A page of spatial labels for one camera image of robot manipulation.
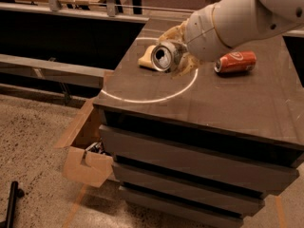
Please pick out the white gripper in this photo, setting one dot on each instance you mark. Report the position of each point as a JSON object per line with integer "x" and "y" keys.
{"x": 201, "y": 35}

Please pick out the green white 7up can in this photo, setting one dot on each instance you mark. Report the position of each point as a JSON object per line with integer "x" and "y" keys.
{"x": 166, "y": 55}

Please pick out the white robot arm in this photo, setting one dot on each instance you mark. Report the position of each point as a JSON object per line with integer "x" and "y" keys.
{"x": 242, "y": 21}

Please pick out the orange soda can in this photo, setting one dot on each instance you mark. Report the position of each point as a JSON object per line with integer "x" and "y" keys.
{"x": 239, "y": 61}

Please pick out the yellow sponge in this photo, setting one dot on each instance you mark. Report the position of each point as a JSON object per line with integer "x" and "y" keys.
{"x": 145, "y": 60}

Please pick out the grey drawer cabinet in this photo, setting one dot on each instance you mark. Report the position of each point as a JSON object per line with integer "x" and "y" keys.
{"x": 202, "y": 146}

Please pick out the brown cardboard box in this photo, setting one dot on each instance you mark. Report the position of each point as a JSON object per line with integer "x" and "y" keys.
{"x": 86, "y": 162}

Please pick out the black pole on floor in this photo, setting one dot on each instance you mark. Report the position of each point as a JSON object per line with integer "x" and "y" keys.
{"x": 15, "y": 193}

